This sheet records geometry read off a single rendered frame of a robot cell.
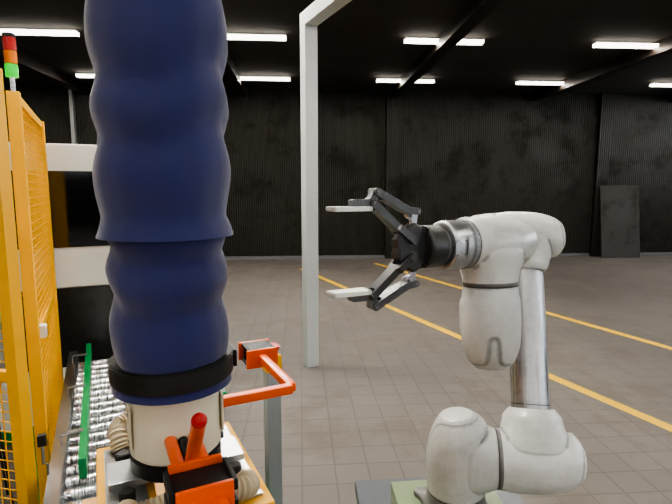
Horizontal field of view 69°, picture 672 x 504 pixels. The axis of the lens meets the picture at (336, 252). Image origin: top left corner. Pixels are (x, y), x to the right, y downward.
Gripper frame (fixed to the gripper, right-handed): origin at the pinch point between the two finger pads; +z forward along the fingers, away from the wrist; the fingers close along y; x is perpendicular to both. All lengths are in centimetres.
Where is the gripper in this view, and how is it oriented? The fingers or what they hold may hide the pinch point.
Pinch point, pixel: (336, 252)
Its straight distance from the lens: 77.5
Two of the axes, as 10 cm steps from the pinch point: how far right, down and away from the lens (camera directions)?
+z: -8.9, 0.5, -4.4
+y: 0.0, 9.9, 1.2
